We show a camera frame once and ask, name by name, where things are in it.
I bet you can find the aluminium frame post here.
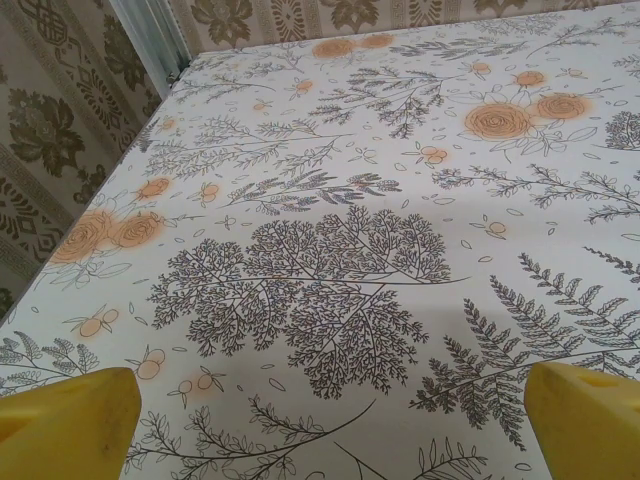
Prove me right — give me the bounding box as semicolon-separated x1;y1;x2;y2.
108;0;194;96

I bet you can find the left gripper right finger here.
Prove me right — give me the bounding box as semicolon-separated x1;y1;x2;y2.
524;362;640;480

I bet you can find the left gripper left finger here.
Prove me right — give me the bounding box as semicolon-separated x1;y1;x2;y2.
0;367;143;480

